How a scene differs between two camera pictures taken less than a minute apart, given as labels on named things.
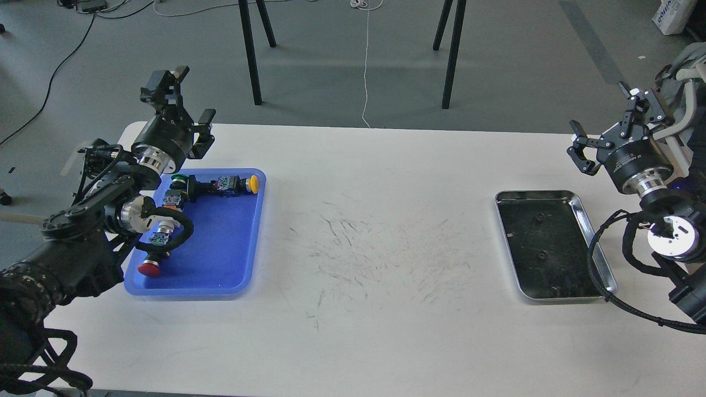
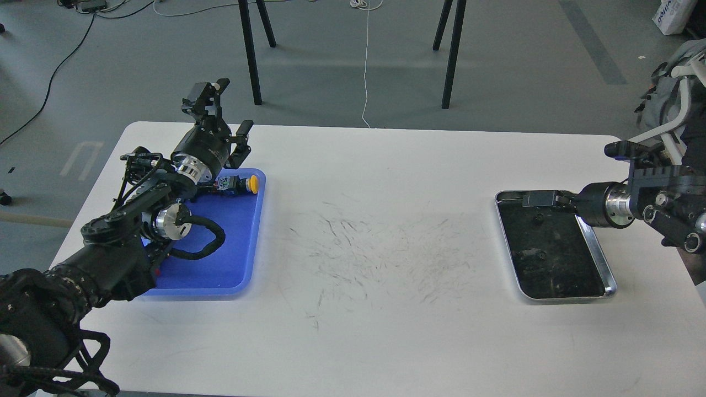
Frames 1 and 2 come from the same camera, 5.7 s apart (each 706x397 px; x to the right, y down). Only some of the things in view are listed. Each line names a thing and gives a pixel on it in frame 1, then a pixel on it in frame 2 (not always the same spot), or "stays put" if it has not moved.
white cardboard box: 672,16 stays put
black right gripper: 636,160 -> 599,204
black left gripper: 164,144 -> 204,152
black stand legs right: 454,44 stays put
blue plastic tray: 221,257 stays put
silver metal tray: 549,236 stays put
